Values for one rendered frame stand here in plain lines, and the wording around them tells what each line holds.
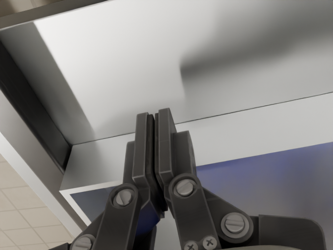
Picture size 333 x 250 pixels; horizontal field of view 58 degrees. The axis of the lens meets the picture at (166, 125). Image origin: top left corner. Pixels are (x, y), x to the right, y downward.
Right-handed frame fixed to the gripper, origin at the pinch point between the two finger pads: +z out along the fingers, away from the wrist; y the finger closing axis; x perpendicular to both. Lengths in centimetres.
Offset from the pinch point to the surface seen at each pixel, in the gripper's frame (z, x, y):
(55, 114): 4.2, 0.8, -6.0
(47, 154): 2.1, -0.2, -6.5
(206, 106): 4.1, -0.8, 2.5
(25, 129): 2.2, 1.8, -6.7
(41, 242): 87, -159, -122
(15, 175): 89, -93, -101
